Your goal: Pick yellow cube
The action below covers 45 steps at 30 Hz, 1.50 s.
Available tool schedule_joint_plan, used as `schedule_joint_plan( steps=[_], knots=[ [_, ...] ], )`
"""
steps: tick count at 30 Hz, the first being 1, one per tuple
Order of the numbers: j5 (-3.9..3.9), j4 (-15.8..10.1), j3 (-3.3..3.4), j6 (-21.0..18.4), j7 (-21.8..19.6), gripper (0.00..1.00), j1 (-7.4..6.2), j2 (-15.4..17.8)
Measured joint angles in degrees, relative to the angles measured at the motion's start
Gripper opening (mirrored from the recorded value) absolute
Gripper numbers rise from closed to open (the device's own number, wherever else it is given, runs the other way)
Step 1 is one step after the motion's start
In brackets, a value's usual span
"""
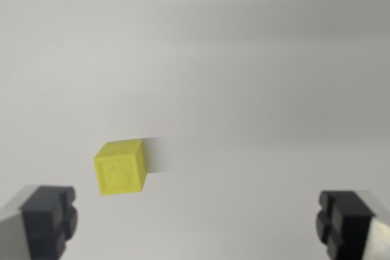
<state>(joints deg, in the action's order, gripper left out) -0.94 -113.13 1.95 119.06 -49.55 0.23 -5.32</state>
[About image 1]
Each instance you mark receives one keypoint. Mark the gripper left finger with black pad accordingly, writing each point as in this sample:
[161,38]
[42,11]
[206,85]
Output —
[36,226]

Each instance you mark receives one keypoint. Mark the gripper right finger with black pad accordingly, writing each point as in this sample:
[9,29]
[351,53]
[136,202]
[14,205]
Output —
[350,226]

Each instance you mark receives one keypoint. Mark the yellow cube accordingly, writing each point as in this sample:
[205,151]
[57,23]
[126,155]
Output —
[120,168]

